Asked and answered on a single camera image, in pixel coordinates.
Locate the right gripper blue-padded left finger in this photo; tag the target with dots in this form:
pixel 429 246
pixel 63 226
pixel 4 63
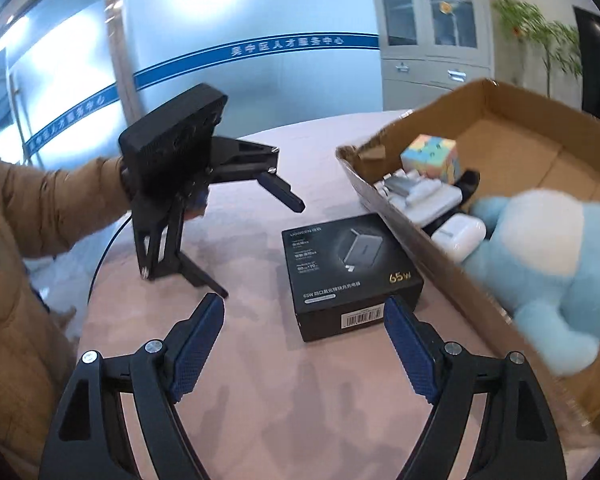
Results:
pixel 88 438

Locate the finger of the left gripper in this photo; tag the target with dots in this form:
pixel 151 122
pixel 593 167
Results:
pixel 281 190
pixel 198 277

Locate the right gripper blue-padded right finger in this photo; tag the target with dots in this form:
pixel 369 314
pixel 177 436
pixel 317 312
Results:
pixel 518 438

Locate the black charger box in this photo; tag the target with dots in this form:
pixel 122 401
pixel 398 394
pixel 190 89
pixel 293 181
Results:
pixel 341 273

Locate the grey white toy tray set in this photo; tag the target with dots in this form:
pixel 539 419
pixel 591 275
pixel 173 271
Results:
pixel 420 199

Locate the pastel rubik's cube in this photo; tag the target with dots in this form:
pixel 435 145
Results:
pixel 432 157

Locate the blue plush toy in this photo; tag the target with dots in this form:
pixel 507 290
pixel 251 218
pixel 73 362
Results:
pixel 541 262

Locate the white earbuds case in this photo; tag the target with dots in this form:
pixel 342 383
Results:
pixel 459 236

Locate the black curved handle object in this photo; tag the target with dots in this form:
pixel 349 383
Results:
pixel 468 184

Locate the left forearm tan jacket sleeve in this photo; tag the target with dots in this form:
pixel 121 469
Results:
pixel 50 211

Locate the person's left hand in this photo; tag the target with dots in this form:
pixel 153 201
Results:
pixel 195 206

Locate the grey metal glass-door cabinet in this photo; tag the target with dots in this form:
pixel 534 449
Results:
pixel 430 47

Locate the cardboard box tray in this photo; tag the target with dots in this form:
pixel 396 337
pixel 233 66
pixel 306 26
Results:
pixel 517 140

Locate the green potted plant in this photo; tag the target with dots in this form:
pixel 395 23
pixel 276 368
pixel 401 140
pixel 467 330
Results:
pixel 543 52

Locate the black tv screen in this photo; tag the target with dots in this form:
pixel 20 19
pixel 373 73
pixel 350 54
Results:
pixel 588 25

